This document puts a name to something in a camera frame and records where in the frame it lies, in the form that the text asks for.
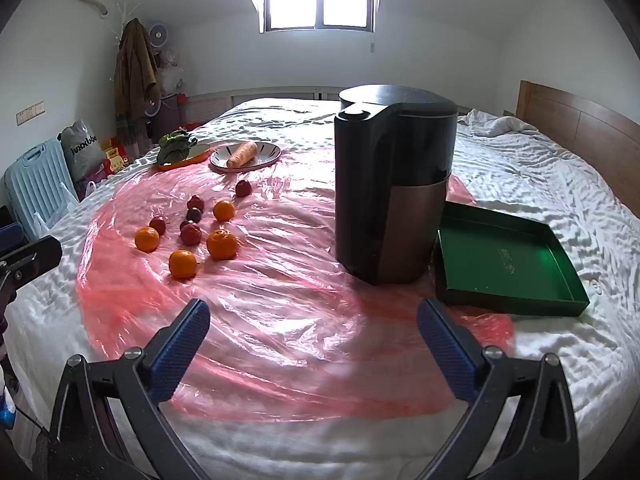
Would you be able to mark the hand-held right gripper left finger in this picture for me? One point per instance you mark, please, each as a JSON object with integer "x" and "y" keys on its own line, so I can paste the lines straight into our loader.
{"x": 180, "y": 350}

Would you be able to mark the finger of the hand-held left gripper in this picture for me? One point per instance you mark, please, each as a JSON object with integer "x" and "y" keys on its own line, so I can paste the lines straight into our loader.
{"x": 35, "y": 256}
{"x": 10, "y": 235}

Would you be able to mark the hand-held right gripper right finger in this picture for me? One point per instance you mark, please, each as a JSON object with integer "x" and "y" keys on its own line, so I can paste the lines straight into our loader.
{"x": 447, "y": 350}

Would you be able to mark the green tray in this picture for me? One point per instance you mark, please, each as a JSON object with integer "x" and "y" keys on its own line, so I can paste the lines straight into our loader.
{"x": 500, "y": 255}

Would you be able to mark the large orange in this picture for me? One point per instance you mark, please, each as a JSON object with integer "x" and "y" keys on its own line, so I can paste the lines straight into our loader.
{"x": 222, "y": 244}

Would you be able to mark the red plum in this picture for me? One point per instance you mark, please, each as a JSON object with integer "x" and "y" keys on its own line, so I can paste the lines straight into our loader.
{"x": 243, "y": 188}
{"x": 190, "y": 234}
{"x": 157, "y": 225}

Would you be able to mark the dark cherry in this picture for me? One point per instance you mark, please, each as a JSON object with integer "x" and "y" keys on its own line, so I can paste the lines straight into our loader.
{"x": 194, "y": 215}

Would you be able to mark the red wax apple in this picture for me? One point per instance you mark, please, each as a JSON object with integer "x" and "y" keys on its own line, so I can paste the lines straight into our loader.
{"x": 195, "y": 202}

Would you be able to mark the light blue suitcase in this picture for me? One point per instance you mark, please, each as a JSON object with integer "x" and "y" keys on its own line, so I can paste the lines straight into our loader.
{"x": 37, "y": 185}

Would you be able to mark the white plastic bag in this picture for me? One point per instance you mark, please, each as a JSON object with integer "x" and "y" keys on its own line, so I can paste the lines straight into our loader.
{"x": 92, "y": 189}

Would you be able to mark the grey printed bag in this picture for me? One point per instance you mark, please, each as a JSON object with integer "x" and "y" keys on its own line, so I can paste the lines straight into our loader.
{"x": 82, "y": 152}

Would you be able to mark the yellow red snack bag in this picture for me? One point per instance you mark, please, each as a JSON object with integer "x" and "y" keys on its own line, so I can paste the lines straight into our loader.
{"x": 114, "y": 156}

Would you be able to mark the pink plastic sheet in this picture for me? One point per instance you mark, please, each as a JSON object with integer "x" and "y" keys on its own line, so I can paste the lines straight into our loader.
{"x": 280, "y": 270}

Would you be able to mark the leafy green vegetable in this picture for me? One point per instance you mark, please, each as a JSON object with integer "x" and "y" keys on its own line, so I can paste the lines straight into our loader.
{"x": 175, "y": 144}

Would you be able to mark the orange plate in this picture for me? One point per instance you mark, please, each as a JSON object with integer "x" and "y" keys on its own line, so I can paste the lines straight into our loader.
{"x": 199, "y": 153}

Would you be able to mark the purple box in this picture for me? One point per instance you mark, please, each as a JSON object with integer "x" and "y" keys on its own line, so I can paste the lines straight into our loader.
{"x": 170, "y": 110}

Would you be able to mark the brown coat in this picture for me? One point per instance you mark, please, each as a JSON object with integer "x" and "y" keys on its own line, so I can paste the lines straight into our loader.
{"x": 132, "y": 75}

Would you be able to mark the carrot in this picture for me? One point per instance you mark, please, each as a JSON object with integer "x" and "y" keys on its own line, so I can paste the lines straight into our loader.
{"x": 242, "y": 154}

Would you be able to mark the grey patterned plate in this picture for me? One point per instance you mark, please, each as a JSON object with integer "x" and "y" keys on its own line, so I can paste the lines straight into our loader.
{"x": 267, "y": 152}

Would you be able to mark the clear plastic bag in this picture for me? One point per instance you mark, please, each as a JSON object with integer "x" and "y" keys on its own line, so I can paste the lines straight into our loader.
{"x": 167, "y": 77}

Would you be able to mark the crumpled white cloth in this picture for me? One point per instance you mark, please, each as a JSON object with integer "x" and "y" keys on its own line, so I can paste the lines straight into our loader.
{"x": 495, "y": 122}

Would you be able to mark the white coat rack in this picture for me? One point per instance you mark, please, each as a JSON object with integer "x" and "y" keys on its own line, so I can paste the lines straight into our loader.
{"x": 122, "y": 14}

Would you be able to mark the small white fan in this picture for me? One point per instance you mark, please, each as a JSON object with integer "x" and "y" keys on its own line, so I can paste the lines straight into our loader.
{"x": 157, "y": 34}

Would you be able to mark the wooden headboard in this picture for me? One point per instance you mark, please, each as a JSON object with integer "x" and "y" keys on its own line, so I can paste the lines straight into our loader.
{"x": 590, "y": 130}

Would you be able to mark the white radiator cover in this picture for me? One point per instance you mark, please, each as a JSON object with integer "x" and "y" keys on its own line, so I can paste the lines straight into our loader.
{"x": 260, "y": 97}

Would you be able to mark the wall switch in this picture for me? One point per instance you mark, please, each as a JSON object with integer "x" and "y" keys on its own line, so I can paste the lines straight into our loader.
{"x": 30, "y": 114}

